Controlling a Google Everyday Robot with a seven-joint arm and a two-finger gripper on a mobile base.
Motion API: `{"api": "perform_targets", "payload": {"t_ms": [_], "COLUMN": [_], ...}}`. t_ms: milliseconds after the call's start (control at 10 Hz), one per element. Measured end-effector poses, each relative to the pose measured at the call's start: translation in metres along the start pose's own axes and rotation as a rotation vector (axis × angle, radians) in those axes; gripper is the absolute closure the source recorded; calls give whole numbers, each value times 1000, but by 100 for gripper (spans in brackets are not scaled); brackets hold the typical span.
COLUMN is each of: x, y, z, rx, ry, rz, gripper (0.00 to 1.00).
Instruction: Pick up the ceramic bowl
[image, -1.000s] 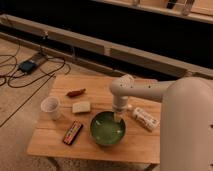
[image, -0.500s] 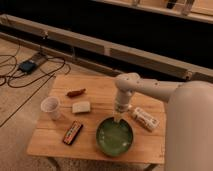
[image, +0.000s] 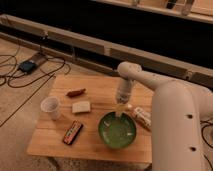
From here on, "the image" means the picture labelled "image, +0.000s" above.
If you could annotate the dark power adapter box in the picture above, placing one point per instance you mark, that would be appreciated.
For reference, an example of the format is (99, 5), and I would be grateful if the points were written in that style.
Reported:
(27, 66)

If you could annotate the white plastic cup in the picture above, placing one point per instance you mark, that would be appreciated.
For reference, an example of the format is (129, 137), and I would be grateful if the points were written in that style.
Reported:
(50, 105)

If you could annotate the green ceramic bowl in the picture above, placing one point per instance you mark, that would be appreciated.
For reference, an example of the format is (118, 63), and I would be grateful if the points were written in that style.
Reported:
(117, 132)

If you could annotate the small wooden table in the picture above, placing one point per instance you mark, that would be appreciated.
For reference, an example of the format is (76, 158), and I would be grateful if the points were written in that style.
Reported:
(100, 92)

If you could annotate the dark candy bar wrapper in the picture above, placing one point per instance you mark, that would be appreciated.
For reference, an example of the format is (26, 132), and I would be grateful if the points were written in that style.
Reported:
(72, 133)

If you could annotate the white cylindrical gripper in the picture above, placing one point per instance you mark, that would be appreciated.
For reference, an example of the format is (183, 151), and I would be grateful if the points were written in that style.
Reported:
(123, 95)

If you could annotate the brown sausage snack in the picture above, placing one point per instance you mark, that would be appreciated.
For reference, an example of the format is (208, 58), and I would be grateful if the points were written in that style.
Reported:
(75, 93)

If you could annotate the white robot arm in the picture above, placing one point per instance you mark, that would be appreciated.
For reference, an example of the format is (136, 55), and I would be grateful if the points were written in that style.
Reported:
(177, 107)

